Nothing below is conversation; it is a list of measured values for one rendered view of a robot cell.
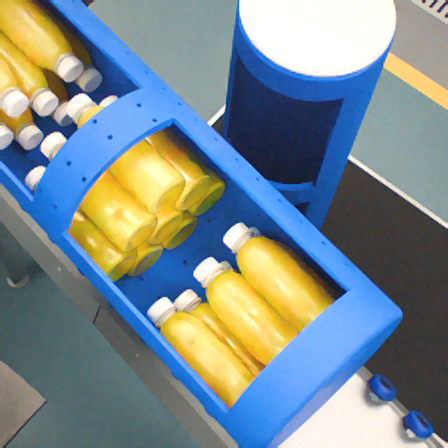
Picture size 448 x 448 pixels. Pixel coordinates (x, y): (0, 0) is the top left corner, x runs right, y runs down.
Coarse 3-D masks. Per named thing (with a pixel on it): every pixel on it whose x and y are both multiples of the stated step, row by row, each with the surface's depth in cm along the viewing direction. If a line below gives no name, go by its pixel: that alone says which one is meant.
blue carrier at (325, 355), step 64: (64, 0) 130; (128, 64) 126; (64, 128) 149; (128, 128) 118; (192, 128) 121; (64, 192) 119; (256, 192) 118; (192, 256) 140; (320, 256) 114; (128, 320) 121; (320, 320) 108; (384, 320) 111; (192, 384) 115; (256, 384) 108; (320, 384) 105
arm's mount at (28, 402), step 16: (0, 368) 125; (0, 384) 124; (16, 384) 125; (0, 400) 123; (16, 400) 123; (32, 400) 124; (0, 416) 122; (16, 416) 122; (32, 416) 123; (0, 432) 121; (16, 432) 122
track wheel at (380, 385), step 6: (372, 378) 132; (378, 378) 132; (384, 378) 134; (372, 384) 131; (378, 384) 131; (384, 384) 132; (390, 384) 133; (372, 390) 131; (378, 390) 131; (384, 390) 130; (390, 390) 131; (384, 396) 131; (390, 396) 131
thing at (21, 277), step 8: (0, 224) 204; (0, 232) 207; (8, 232) 209; (0, 240) 209; (8, 240) 212; (16, 240) 216; (0, 248) 213; (8, 248) 216; (16, 248) 219; (0, 256) 220; (8, 256) 219; (16, 256) 222; (8, 264) 222; (16, 264) 225; (24, 264) 229; (8, 272) 227; (16, 272) 229; (24, 272) 233; (8, 280) 237; (16, 280) 233; (24, 280) 237
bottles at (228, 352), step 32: (0, 32) 140; (32, 64) 138; (32, 96) 137; (64, 96) 145; (0, 128) 135; (32, 128) 142; (32, 192) 132; (160, 224) 127; (192, 224) 137; (96, 256) 126; (128, 256) 127; (224, 288) 124; (160, 320) 124; (192, 320) 122; (224, 320) 124; (256, 320) 122; (192, 352) 120; (224, 352) 121; (256, 352) 122; (224, 384) 118
